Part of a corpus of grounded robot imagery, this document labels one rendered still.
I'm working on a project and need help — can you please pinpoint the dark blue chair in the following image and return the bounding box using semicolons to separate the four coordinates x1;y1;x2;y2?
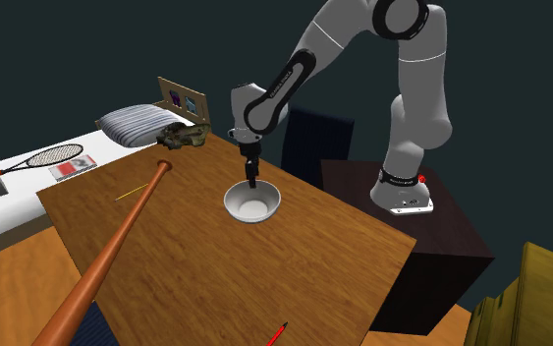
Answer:
280;106;356;191
69;300;121;346

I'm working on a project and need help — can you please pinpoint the red and white book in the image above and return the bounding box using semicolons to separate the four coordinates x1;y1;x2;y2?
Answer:
47;153;99;182

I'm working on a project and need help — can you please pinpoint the black tennis racket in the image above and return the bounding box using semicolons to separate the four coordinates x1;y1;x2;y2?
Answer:
0;143;85;186

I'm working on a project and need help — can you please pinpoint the white bowl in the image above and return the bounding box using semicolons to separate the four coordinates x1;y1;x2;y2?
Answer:
223;180;283;225

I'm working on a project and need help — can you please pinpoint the wooden baseball bat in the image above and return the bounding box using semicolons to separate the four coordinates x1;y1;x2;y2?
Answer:
30;159;174;346

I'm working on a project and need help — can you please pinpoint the dark robot stand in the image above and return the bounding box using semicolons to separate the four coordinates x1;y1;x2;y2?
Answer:
320;158;496;337

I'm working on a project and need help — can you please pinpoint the olive yellow cabinet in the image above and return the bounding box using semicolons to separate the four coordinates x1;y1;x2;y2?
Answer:
462;241;553;346

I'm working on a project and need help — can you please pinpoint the striped pillow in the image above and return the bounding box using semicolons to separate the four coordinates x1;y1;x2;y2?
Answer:
97;103;188;148

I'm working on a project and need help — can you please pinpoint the wooden table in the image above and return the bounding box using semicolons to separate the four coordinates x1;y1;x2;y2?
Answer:
35;129;418;346

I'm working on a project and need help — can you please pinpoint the white bed with wooden headboard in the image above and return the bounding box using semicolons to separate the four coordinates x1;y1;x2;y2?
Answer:
0;76;211;284

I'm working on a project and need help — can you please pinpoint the camouflage bag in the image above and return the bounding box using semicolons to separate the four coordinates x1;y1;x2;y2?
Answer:
155;122;212;151

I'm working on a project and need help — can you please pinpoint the red pen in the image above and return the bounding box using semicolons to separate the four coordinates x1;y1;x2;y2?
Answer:
265;320;290;346

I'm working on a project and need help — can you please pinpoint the yellow pencil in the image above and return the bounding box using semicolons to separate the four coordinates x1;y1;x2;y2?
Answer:
114;183;150;202

